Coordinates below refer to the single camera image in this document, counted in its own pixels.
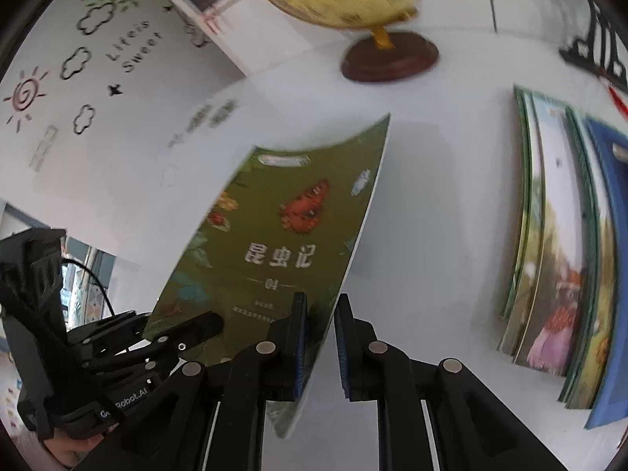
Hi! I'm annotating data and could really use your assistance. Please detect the thin black cable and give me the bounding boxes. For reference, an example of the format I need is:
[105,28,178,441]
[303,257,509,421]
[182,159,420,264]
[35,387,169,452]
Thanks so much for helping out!
[60,257,117,316]

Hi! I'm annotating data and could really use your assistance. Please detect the white wall switch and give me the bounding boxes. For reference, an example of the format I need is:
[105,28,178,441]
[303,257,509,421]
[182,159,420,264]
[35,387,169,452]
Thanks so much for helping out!
[28,125,60,173]

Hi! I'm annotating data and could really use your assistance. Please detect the black lettering wall decal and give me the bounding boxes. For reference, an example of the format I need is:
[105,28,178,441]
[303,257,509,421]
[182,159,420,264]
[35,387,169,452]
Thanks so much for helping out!
[104,22,164,75]

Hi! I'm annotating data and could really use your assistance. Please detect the window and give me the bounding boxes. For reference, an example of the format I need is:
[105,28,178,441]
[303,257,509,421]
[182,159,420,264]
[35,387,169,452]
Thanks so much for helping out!
[58,235,119,328]

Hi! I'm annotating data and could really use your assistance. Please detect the pile of mixed children's books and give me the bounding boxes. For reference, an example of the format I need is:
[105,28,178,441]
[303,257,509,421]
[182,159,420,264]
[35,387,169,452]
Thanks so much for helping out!
[498,85,628,431]

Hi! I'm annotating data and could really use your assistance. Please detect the red tassel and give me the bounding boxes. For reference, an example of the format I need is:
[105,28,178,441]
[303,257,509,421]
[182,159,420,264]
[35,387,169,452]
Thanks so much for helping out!
[607,85,628,120]

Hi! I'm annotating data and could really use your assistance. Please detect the red sun wall decal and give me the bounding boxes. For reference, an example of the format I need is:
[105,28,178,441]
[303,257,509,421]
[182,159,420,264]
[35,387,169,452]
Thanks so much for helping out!
[2,66,50,133]

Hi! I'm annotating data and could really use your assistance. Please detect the black ornate fan stand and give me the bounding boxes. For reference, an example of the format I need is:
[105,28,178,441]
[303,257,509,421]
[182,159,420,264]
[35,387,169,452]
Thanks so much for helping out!
[558,0,628,92]

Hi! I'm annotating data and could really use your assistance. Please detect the black cloud outline decal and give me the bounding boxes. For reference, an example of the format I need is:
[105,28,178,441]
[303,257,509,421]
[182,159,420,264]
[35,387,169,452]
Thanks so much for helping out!
[72,103,97,135]
[59,47,92,80]
[77,1,117,37]

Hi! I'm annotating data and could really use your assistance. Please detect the olive green insect book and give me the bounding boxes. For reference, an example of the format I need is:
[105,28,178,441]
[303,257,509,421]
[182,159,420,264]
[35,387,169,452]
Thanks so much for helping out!
[142,114,392,438]

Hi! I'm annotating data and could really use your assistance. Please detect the person's left hand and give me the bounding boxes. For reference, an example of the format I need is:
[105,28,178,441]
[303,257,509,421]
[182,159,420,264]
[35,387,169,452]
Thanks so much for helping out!
[46,433,107,470]

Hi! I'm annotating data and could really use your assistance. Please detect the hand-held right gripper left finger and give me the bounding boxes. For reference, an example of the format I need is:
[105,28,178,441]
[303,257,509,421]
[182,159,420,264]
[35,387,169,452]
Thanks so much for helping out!
[93,292,310,471]

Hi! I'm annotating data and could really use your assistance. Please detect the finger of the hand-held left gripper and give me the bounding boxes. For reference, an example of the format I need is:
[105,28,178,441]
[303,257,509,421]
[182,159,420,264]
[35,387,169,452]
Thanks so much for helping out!
[66,310,150,349]
[83,311,225,380]

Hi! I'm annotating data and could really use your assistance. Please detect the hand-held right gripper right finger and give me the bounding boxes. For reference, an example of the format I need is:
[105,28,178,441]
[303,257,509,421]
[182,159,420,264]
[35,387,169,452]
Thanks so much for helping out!
[334,293,560,471]

